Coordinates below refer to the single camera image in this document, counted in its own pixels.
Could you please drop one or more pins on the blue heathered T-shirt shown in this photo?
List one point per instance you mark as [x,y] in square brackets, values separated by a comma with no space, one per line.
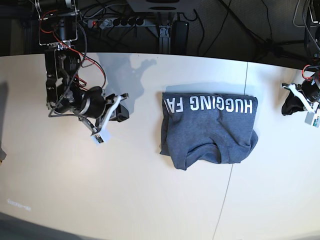
[218,128]

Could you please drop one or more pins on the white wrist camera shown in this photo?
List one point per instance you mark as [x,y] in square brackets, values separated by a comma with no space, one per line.
[312,119]
[101,137]

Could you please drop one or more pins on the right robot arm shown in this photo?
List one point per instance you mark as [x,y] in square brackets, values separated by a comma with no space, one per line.
[66,92]

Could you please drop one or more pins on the white label sticker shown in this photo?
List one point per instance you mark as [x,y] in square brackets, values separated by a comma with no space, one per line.
[18,205]

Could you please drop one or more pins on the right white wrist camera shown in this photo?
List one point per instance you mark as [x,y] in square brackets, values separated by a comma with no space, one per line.
[101,137]

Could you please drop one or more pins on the white power strip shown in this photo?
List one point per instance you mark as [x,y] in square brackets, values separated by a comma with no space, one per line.
[108,23]

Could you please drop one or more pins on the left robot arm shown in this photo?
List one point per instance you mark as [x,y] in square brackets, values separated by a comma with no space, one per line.
[305,96]

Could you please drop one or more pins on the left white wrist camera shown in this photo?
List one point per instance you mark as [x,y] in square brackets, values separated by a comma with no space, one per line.
[312,119]

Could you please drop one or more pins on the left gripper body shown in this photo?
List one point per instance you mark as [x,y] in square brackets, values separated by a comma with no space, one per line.
[294,89]

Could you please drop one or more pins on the aluminium frame post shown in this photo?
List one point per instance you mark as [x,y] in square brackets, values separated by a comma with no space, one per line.
[164,32]

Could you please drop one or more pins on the grey object at table edge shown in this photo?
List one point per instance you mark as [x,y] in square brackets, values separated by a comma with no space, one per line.
[2,155]

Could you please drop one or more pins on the black tripod stand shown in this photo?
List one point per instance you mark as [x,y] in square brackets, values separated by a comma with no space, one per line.
[263,47]

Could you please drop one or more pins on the black power adapter brick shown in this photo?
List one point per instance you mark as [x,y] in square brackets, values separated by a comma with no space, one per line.
[179,37]

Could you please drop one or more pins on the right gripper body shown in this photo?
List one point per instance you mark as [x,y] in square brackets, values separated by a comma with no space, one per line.
[95,110]

